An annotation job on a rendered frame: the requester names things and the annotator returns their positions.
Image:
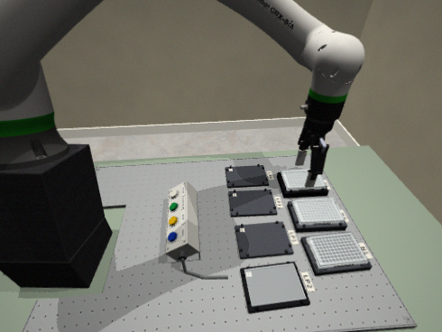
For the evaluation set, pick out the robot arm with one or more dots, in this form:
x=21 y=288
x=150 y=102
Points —
x=29 y=29

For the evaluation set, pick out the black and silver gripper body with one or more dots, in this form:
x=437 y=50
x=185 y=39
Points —
x=319 y=129

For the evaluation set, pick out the white button panel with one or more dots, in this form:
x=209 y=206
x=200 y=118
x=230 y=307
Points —
x=182 y=218

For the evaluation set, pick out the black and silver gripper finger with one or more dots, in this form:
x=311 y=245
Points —
x=303 y=146
x=319 y=161

